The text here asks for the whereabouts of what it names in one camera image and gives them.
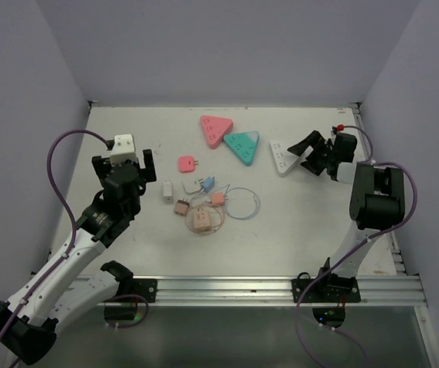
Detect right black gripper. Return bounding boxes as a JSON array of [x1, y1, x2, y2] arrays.
[[287, 130, 336, 176]]

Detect white square charger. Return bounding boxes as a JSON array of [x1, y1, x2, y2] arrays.
[[162, 180, 173, 203]]

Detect white triangular adapter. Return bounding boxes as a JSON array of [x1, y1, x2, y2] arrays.
[[269, 140, 304, 177]]

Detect white plug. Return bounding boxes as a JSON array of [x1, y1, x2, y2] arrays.
[[182, 179, 203, 195]]

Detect beige pink charger plug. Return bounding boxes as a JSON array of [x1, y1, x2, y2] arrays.
[[173, 199, 190, 216]]

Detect blue small plug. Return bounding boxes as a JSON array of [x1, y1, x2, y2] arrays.
[[200, 176, 215, 193]]

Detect orange thin cable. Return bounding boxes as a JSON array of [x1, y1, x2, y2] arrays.
[[185, 193, 228, 237]]

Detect teal triangular socket adapter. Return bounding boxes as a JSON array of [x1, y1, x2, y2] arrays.
[[223, 131, 260, 166]]

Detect orange plug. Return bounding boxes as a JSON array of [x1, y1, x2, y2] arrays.
[[210, 192, 227, 206]]

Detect pink triangular socket adapter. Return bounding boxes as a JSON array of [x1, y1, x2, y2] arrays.
[[200, 115, 233, 150]]

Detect blue thin cable loop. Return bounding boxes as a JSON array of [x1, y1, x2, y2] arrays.
[[188, 186, 262, 220]]

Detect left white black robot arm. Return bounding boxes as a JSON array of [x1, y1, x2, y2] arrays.
[[0, 149, 157, 366]]

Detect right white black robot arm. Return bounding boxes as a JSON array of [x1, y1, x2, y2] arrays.
[[287, 125, 408, 303]]

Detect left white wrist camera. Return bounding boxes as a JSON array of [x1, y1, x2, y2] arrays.
[[110, 133, 137, 166]]

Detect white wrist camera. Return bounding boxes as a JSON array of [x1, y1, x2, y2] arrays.
[[336, 163, 357, 185], [110, 133, 137, 166]]

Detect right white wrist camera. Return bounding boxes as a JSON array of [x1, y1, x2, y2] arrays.
[[336, 163, 357, 185]]

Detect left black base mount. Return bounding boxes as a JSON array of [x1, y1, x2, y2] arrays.
[[124, 278, 158, 304]]

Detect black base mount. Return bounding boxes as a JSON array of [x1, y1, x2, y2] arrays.
[[124, 278, 158, 304], [291, 272, 361, 304]]

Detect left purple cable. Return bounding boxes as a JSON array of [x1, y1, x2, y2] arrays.
[[0, 130, 115, 368]]

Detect purple cable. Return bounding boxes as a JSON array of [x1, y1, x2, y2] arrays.
[[295, 124, 419, 368], [0, 130, 115, 368]]

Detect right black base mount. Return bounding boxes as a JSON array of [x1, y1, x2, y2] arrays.
[[291, 272, 361, 304]]

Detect aluminium front rail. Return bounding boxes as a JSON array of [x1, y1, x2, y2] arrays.
[[23, 274, 427, 307]]

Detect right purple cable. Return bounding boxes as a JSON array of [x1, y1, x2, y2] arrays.
[[295, 124, 419, 368]]

